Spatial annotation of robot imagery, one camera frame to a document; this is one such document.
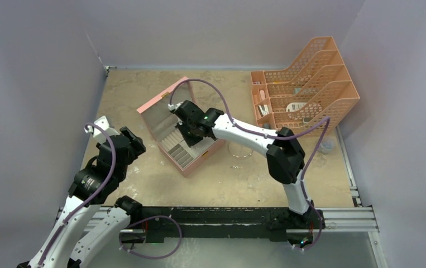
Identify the pink jewelry box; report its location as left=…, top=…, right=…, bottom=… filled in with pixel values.
left=137, top=76, right=225, bottom=177

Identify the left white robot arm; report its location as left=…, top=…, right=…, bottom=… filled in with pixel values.
left=18, top=120, right=146, bottom=267

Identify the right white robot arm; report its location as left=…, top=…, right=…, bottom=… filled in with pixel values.
left=168, top=100, right=324, bottom=229

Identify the white stapler in organizer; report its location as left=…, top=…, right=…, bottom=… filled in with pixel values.
left=258, top=104, right=269, bottom=117

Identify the white label card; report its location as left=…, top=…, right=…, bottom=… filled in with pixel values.
left=286, top=102, right=307, bottom=112

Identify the orange mesh file organizer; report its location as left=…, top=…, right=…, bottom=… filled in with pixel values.
left=250, top=36, right=360, bottom=133

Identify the clear plastic cup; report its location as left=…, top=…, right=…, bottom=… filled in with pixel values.
left=318, top=137, right=336, bottom=155

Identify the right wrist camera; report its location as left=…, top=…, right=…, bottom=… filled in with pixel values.
left=167, top=102, right=182, bottom=113

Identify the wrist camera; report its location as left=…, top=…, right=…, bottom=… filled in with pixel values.
left=84, top=116, right=119, bottom=139
left=167, top=102, right=182, bottom=113

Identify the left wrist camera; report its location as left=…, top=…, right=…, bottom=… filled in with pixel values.
left=84, top=116, right=119, bottom=139

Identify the silver bangle bracelet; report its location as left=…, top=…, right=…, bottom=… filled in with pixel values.
left=227, top=142, right=254, bottom=159

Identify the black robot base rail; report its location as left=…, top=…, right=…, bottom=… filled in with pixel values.
left=114, top=196, right=326, bottom=248

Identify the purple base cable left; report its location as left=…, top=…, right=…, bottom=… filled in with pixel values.
left=118, top=216, right=183, bottom=260

